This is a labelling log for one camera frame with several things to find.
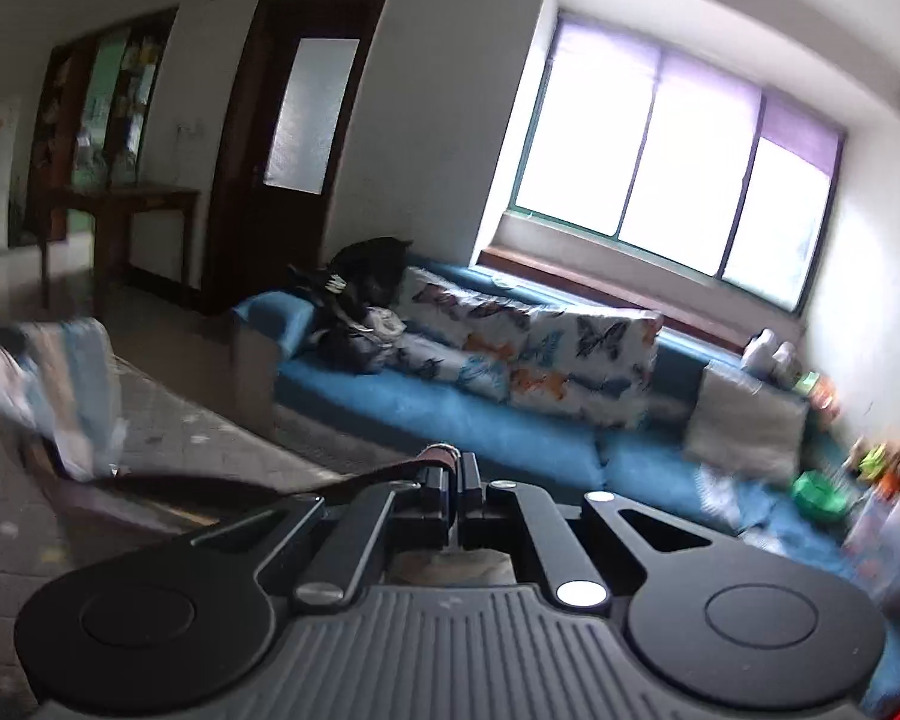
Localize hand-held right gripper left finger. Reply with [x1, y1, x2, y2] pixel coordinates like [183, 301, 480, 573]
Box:
[191, 465, 455, 610]

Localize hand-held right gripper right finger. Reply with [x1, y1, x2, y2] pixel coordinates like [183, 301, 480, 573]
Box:
[457, 454, 715, 610]

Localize blue striped towel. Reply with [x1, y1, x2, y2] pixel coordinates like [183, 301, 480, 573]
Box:
[0, 319, 462, 515]

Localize blue sofa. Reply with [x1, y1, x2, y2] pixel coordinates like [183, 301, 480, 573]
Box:
[232, 261, 900, 698]

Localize butterfly print pillow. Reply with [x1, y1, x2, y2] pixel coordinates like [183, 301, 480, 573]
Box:
[390, 331, 512, 400]
[397, 266, 545, 352]
[508, 306, 665, 430]

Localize black and white garment pile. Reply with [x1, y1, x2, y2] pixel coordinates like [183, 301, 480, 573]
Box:
[289, 264, 407, 376]

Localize grey star quilted blanket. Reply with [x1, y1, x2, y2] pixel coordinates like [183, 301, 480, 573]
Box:
[0, 345, 361, 720]

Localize black bag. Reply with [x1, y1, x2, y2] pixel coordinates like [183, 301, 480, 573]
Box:
[328, 236, 412, 310]

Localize wooden window sill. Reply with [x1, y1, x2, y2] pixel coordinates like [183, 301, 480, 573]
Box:
[478, 246, 766, 355]

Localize crumpled floral cloth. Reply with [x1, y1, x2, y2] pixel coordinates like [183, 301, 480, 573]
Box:
[696, 463, 777, 535]

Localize grey pillow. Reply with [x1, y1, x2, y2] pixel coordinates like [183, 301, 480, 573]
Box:
[682, 360, 809, 482]

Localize green bowl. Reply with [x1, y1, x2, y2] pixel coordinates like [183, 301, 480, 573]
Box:
[790, 471, 850, 520]

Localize orange toy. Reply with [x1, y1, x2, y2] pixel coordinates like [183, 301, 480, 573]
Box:
[795, 371, 842, 425]

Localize dark brown door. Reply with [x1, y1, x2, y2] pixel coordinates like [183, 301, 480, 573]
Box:
[201, 0, 391, 317]

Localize large window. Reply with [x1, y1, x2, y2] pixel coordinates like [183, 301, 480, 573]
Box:
[506, 11, 848, 316]

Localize brown and green plush toy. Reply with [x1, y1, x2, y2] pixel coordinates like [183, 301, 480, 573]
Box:
[853, 441, 900, 485]

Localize clear plastic bag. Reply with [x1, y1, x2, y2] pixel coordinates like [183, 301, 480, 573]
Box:
[842, 486, 900, 605]

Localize wooden side table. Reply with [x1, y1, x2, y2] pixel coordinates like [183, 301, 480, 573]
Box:
[39, 184, 202, 310]

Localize dark wooden shelf cabinet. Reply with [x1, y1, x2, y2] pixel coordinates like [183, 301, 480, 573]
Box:
[11, 7, 179, 245]

